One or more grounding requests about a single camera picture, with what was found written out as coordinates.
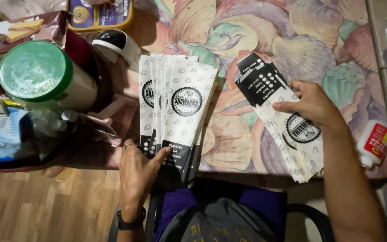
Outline pink plastic tool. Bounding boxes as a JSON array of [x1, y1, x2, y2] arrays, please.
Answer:
[[79, 94, 138, 147]]

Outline fanned stack of paper bags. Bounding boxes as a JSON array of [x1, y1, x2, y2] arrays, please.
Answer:
[[138, 53, 219, 189]]

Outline floral tablecloth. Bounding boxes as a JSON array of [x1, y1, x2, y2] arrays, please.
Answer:
[[56, 0, 387, 179]]

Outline dark brown tray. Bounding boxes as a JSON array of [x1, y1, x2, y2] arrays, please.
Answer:
[[0, 30, 139, 173]]

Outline cream canister with green lid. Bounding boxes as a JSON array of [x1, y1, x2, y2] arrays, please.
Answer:
[[0, 40, 99, 113]]

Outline person's purple shorts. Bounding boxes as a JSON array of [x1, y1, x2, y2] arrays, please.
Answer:
[[153, 186, 288, 242]]

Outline person's grey shirt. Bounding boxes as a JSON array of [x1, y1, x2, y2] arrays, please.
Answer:
[[159, 197, 278, 242]]

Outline person's right hand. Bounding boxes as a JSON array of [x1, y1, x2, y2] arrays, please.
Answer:
[[272, 80, 341, 131]]

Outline yellow and purple ice-cream tub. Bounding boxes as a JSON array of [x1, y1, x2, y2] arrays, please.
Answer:
[[66, 0, 135, 33]]

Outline blue and white paper packet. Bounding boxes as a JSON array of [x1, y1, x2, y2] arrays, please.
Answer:
[[0, 107, 30, 162]]

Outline black wristwatch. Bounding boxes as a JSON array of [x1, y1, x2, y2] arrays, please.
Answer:
[[116, 207, 146, 231]]

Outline black and white round device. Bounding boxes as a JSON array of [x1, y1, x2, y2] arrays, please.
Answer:
[[91, 29, 142, 72]]

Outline small clear bottle grey cap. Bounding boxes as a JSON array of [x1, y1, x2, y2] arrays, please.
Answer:
[[60, 110, 80, 123]]

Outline person's left hand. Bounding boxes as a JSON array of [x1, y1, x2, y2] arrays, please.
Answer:
[[118, 139, 172, 212]]

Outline white glue bottle red label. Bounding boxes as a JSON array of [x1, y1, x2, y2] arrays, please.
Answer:
[[356, 120, 387, 169]]

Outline slanted pile of paper sleeves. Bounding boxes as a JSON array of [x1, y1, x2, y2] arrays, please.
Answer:
[[234, 52, 325, 184]]

